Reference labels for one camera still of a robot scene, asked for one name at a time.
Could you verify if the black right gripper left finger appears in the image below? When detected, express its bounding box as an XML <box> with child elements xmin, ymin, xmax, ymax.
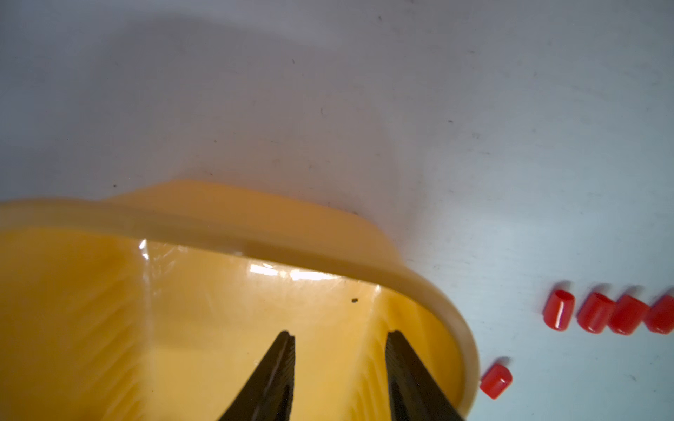
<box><xmin>219</xmin><ymin>331</ymin><xmax>296</xmax><ymax>421</ymax></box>

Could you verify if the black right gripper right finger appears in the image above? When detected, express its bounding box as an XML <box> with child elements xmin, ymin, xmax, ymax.
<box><xmin>385</xmin><ymin>331</ymin><xmax>463</xmax><ymax>421</ymax></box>

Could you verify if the red sleeve two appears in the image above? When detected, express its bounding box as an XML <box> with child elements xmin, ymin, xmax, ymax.
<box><xmin>480</xmin><ymin>363</ymin><xmax>514</xmax><ymax>400</ymax></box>

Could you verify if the yellow plastic storage box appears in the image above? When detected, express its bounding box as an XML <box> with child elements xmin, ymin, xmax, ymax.
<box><xmin>1</xmin><ymin>181</ymin><xmax>480</xmax><ymax>420</ymax></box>

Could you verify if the red sleeve one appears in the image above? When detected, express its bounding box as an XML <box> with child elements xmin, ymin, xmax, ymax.
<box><xmin>542</xmin><ymin>289</ymin><xmax>576</xmax><ymax>332</ymax></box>

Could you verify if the red sleeve twelve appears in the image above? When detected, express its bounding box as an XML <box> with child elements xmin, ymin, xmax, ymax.
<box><xmin>577</xmin><ymin>291</ymin><xmax>616</xmax><ymax>334</ymax></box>

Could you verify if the red sleeve thirteen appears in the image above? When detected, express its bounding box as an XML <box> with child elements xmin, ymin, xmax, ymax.
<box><xmin>607</xmin><ymin>294</ymin><xmax>649</xmax><ymax>336</ymax></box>

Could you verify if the red sleeve three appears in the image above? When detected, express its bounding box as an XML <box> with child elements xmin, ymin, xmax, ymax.
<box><xmin>643</xmin><ymin>294</ymin><xmax>674</xmax><ymax>335</ymax></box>

